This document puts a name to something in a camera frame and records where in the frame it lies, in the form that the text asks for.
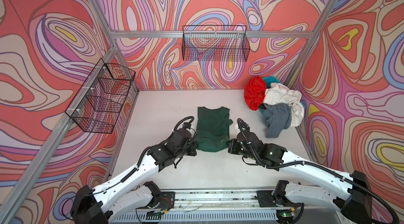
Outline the black wire basket wall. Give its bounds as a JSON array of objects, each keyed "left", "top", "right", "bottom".
[
  {"left": 182, "top": 24, "right": 250, "bottom": 62},
  {"left": 65, "top": 59, "right": 136, "bottom": 134}
]

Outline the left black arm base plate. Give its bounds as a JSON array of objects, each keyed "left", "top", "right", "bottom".
[{"left": 140, "top": 191, "right": 175, "bottom": 210}]

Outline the white t shirt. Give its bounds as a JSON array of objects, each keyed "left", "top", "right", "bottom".
[{"left": 263, "top": 83, "right": 305, "bottom": 127}]

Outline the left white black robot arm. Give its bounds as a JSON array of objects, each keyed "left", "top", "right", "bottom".
[{"left": 70, "top": 128, "right": 197, "bottom": 224}]

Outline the aluminium frame back beam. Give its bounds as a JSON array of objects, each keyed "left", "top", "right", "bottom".
[{"left": 110, "top": 30, "right": 314, "bottom": 39}]

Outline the green t shirt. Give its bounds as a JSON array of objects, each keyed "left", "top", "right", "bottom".
[{"left": 195, "top": 107, "right": 233, "bottom": 152}]

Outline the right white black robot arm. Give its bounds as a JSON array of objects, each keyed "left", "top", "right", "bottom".
[{"left": 227, "top": 130, "right": 372, "bottom": 224}]

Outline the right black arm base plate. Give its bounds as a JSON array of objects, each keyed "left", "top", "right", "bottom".
[{"left": 254, "top": 190, "right": 302, "bottom": 208}]

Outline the grey t shirt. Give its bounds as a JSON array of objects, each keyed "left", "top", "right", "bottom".
[{"left": 258, "top": 103, "right": 291, "bottom": 138}]

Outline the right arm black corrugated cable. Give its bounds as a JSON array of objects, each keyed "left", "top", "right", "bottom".
[{"left": 236, "top": 118, "right": 400, "bottom": 224}]

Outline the black wire basket back wall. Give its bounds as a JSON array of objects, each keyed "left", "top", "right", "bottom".
[{"left": 182, "top": 24, "right": 250, "bottom": 62}]

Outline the black wire basket left wall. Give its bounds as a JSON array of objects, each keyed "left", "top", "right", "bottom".
[{"left": 65, "top": 59, "right": 136, "bottom": 134}]

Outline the aluminium front rail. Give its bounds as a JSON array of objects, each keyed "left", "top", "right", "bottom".
[{"left": 80, "top": 187, "right": 356, "bottom": 224}]

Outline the red t shirt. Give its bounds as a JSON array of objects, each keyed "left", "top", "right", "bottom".
[{"left": 244, "top": 76, "right": 267, "bottom": 111}]

